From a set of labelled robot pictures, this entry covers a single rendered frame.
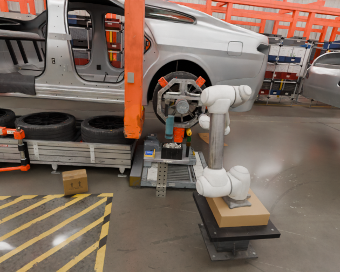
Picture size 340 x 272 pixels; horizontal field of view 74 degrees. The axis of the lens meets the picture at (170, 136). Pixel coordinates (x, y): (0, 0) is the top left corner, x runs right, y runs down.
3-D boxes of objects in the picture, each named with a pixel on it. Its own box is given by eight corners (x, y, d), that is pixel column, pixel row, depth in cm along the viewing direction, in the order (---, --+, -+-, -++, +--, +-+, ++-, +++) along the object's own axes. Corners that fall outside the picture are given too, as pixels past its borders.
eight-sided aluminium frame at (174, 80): (202, 127, 268) (208, 80, 248) (202, 129, 262) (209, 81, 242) (156, 124, 265) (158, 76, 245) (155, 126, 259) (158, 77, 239)
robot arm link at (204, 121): (196, 122, 210) (208, 128, 212) (198, 128, 195) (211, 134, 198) (201, 112, 206) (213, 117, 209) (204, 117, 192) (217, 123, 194)
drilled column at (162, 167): (165, 191, 240) (168, 156, 225) (165, 197, 231) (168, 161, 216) (156, 191, 240) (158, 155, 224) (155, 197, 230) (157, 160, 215)
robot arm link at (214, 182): (231, 199, 155) (202, 204, 149) (219, 190, 170) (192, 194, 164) (239, 85, 141) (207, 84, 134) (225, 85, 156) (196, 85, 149)
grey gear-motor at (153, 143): (158, 154, 306) (160, 129, 293) (157, 169, 267) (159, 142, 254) (145, 153, 305) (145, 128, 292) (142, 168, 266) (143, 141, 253)
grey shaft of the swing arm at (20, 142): (31, 168, 253) (24, 126, 235) (28, 171, 248) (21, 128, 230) (22, 168, 253) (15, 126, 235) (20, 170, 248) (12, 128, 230)
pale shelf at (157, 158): (187, 155, 229) (187, 153, 228) (189, 163, 213) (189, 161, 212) (144, 153, 227) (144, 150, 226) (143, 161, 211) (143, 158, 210)
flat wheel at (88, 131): (130, 129, 330) (130, 114, 321) (140, 148, 272) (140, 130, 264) (82, 131, 309) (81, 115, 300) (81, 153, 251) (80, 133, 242)
